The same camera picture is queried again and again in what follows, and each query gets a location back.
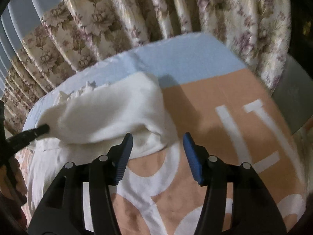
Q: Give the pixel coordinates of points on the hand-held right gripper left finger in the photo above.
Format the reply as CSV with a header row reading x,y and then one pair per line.
x,y
124,157

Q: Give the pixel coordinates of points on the peach and blue printed bedsheet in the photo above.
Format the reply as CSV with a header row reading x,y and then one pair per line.
x,y
207,98

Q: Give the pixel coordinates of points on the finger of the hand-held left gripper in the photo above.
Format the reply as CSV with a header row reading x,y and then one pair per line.
x,y
29,134

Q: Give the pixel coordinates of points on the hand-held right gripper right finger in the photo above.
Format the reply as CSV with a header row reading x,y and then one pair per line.
x,y
193,159

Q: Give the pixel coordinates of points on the grey bed frame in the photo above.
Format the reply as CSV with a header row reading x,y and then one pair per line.
x,y
293,98

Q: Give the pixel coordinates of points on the white garment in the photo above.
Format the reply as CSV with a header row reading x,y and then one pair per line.
x,y
110,112

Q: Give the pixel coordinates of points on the floral curtain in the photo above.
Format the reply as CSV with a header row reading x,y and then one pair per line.
x,y
122,17

